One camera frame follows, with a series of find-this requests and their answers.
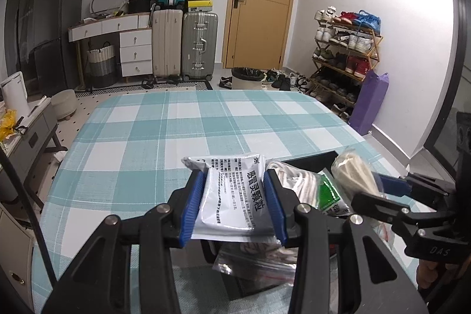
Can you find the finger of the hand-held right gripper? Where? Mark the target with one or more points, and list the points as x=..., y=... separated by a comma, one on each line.
x=392, y=185
x=371, y=201

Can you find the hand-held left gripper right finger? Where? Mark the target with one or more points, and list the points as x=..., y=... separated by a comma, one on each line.
x=274, y=205

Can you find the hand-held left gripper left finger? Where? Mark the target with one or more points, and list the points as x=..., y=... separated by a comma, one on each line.
x=191, y=207

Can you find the clear bag with beige contents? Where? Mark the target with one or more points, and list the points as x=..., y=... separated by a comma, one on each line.
x=353, y=174

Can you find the white grey medicine packet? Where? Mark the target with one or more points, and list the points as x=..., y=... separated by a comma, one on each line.
x=231, y=203

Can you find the green and white packet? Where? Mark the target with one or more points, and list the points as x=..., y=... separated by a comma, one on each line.
x=329, y=193

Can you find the clear zip bag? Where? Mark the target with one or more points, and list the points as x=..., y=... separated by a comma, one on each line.
x=254, y=262

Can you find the black cardboard box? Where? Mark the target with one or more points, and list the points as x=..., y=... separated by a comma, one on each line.
x=257, y=290

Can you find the person's right hand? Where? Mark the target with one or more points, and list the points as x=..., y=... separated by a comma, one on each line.
x=428, y=275

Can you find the teal checked tablecloth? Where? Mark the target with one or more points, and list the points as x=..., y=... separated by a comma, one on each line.
x=147, y=152

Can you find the purple bag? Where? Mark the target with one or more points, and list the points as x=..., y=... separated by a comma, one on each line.
x=368, y=104

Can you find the dark glass door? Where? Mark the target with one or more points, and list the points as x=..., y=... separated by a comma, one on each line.
x=441, y=78

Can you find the pile of shoes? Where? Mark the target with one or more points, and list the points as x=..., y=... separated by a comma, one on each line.
x=290, y=78

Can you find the white bin with black liner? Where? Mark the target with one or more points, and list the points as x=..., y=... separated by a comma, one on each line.
x=247, y=78

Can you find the wooden shoe rack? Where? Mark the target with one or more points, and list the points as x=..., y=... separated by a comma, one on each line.
x=347, y=56

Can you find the black white striped rug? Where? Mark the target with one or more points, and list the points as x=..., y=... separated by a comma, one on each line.
x=121, y=89

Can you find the dotted floor mat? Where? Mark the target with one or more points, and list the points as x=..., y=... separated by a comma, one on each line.
x=82, y=108

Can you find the silver suitcase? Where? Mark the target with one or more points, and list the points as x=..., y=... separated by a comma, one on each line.
x=198, y=45

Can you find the white drawer dresser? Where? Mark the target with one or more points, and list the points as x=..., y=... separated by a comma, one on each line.
x=136, y=53

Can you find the round white stool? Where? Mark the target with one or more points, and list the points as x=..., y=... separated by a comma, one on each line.
x=63, y=102

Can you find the beige suitcase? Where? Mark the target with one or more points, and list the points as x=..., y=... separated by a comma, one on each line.
x=167, y=41

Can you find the woven laundry basket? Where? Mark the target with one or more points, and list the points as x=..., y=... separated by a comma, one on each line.
x=101, y=65

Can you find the grey side cabinet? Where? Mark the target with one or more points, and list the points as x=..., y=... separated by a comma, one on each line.
x=29, y=144

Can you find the white cabinet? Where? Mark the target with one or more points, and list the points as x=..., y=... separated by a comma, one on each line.
x=16, y=255

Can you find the black yellow shoebox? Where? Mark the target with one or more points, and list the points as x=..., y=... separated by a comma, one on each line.
x=200, y=6

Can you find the wooden door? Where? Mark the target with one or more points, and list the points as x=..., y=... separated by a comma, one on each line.
x=257, y=5

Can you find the yellow plastic bag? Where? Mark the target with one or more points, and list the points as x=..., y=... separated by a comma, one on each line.
x=7, y=124

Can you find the white appliance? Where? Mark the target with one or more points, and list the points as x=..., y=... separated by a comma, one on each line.
x=14, y=97

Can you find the grey refrigerator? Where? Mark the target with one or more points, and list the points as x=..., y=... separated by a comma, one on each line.
x=55, y=34

